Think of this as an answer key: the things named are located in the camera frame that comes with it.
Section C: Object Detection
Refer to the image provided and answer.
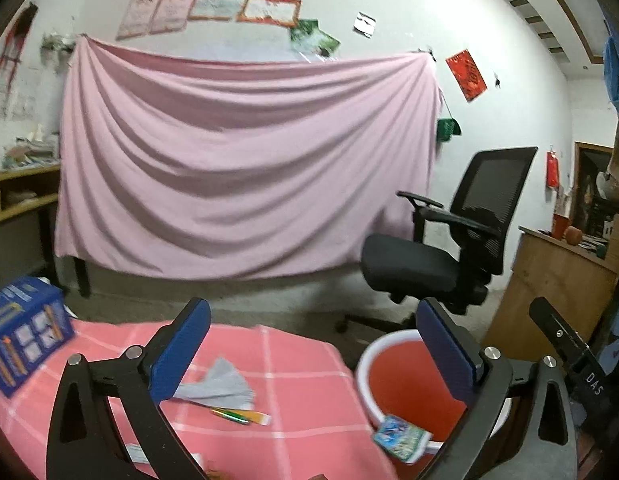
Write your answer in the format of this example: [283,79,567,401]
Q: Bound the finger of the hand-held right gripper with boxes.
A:
[529,296,591,367]

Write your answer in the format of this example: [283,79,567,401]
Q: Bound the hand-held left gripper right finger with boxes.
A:
[416,297,579,480]

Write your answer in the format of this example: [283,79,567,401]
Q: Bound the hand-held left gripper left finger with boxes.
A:
[46,297,212,480]

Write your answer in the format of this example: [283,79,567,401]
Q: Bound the silver foil wrapper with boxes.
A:
[172,357,255,413]

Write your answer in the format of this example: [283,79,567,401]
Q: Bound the red bucket with white rim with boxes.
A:
[354,329,515,480]

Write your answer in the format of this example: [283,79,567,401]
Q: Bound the green orange thin packet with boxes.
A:
[212,407,272,426]

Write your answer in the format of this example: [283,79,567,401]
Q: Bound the blue printed snack wrapper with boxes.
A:
[372,414,433,465]

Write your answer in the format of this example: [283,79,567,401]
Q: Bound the white paper slip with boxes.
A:
[124,442,205,468]

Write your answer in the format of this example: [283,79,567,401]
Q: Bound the wooden cabinet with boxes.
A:
[499,225,619,361]

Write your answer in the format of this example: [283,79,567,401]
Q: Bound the pink checked tablecloth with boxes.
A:
[0,317,405,480]

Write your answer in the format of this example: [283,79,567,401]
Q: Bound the black office chair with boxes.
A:
[337,146,539,333]

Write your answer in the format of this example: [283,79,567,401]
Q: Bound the blue cardboard box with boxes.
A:
[0,276,75,400]

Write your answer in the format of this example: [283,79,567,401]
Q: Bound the pink hanging sheet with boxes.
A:
[54,35,443,281]

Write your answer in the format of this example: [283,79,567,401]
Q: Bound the wooden shelf desk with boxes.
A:
[0,165,62,281]

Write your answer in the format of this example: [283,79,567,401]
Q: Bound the green hanging bag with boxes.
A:
[436,117,463,143]

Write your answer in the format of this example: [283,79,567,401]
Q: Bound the stack of books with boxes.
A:
[2,125,60,168]

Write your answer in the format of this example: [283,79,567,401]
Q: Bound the blue dotted cloth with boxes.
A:
[602,10,619,121]

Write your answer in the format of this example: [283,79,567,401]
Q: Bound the green nature photo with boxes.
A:
[309,30,341,61]
[289,19,320,46]

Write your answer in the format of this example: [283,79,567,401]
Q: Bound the black and white card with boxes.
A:
[353,11,377,38]

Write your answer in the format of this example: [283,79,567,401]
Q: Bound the red hanging tassel ornament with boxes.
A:
[0,2,40,81]

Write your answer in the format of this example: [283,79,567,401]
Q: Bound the wooden door frame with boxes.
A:
[573,141,617,236]

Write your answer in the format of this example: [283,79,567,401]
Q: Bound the red wall hanging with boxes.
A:
[546,147,561,191]

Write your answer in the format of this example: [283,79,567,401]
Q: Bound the red paper wall poster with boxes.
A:
[445,49,489,103]

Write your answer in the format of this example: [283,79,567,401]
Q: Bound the wire wall shelf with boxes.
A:
[42,32,82,53]

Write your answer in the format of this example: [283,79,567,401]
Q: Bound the group of wall certificates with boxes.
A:
[116,0,347,41]

